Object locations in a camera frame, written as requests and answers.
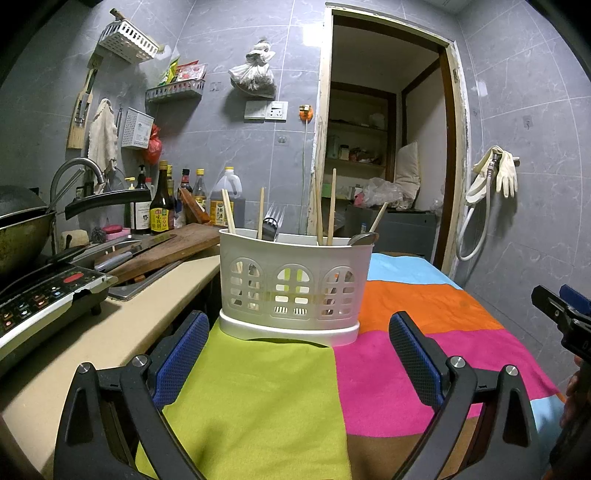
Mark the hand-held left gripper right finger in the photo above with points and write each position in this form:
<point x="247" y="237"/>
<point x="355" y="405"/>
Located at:
<point x="415" y="360"/>

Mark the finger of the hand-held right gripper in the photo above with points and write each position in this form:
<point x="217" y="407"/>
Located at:
<point x="549" y="302"/>
<point x="577" y="297"/>

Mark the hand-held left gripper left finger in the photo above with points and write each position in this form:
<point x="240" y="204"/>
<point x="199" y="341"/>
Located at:
<point x="182" y="355"/>

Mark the large metal spoon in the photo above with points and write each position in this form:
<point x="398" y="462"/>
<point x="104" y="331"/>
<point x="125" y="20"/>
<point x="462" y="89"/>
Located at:
<point x="362" y="239"/>

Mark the white plastic utensil basket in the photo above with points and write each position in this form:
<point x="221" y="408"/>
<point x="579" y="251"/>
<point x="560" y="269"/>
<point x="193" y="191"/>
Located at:
<point x="295" y="258"/>

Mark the metal fork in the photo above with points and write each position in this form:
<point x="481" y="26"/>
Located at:
<point x="276" y="211"/>

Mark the person's right hand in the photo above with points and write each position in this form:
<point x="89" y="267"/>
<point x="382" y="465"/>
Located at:
<point x="571" y="397"/>

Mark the steel sink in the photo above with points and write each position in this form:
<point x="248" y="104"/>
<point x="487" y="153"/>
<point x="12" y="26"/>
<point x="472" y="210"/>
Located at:
<point x="143" y="284"/>

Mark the colourful striped cloth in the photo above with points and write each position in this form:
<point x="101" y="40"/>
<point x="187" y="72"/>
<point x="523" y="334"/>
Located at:
<point x="258" y="392"/>

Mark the wooden cutting board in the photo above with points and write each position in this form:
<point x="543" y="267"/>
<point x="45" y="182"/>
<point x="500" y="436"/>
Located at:
<point x="194" y="240"/>

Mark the cleaver knife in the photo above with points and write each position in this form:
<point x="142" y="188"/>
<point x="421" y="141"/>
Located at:
<point x="138" y="244"/>

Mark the grey cabinet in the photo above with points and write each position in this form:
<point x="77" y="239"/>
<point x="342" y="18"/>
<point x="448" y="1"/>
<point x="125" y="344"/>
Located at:
<point x="406" y="235"/>

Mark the cream rubber glove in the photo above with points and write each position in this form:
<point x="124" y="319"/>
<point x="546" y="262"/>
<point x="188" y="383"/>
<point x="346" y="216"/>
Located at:
<point x="482" y="166"/>
<point x="508" y="173"/>

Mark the soy sauce bottle yellow label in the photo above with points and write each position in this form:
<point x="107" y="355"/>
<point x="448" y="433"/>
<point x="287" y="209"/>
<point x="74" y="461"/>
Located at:
<point x="161" y="217"/>

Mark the pink sponge dish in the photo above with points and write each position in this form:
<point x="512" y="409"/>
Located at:
<point x="115" y="232"/>

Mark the dark bottle white label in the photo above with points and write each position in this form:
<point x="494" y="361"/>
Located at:
<point x="141" y="217"/>

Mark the steel wool scourer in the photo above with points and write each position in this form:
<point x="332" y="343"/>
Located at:
<point x="98" y="235"/>

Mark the induction cooker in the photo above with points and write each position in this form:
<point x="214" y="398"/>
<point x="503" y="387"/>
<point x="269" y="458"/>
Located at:
<point x="41" y="300"/>

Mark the yellow sponge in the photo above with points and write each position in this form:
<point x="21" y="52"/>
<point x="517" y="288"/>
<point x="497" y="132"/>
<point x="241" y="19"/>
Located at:
<point x="76" y="240"/>

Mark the clear bottle yellow cap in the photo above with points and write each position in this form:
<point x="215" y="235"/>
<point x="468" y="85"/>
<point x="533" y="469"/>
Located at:
<point x="199" y="191"/>

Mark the large oil jug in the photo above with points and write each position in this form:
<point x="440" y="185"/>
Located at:
<point x="231" y="194"/>

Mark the dark bottle yellow cap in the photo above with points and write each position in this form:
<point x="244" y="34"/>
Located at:
<point x="171" y="184"/>

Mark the crumpled clear plastic bag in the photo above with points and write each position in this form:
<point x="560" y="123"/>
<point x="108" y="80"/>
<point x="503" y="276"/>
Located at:
<point x="383" y="191"/>

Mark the cream pillow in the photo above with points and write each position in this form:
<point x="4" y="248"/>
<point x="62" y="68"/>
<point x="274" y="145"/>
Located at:
<point x="408" y="168"/>

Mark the red plastic bag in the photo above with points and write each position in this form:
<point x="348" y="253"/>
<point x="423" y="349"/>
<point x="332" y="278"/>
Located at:
<point x="153" y="147"/>

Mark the metal faucet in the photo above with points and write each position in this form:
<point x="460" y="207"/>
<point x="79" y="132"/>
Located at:
<point x="76" y="164"/>

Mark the wooden storage shelf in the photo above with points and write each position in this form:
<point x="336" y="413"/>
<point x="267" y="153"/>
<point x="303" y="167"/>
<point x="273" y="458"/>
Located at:
<point x="360" y="138"/>

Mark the white hanging towel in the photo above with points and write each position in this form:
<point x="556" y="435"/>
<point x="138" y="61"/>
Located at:
<point x="102" y="138"/>

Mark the wooden knife holder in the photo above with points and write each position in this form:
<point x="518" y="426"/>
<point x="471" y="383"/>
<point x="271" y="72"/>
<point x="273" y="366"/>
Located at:
<point x="76" y="129"/>

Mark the red packet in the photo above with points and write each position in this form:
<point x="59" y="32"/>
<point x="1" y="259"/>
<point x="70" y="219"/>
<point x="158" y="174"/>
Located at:
<point x="191" y="71"/>

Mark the yellow green packet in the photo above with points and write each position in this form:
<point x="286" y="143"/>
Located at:
<point x="168" y="71"/>

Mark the hanging clear plastic bag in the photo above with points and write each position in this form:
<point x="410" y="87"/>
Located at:
<point x="253" y="74"/>

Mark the white square wall caddy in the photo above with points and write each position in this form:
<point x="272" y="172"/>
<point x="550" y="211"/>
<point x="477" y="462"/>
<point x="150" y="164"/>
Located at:
<point x="137" y="129"/>

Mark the wooden door frame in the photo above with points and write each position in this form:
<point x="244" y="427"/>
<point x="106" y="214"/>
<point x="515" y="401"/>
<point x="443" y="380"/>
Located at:
<point x="323" y="138"/>

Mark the white wall switch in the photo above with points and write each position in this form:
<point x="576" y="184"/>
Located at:
<point x="255" y="110"/>

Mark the white wall socket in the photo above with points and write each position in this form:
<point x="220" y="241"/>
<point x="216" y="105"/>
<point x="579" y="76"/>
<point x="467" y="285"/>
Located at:
<point x="277" y="111"/>

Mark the grey wall shelf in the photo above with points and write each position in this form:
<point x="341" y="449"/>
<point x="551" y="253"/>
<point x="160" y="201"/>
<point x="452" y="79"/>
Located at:
<point x="175" y="91"/>

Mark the orange wall plug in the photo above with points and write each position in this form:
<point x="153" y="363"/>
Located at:
<point x="305" y="114"/>

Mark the white wall rack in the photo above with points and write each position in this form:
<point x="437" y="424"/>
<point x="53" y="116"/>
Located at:
<point x="129" y="41"/>

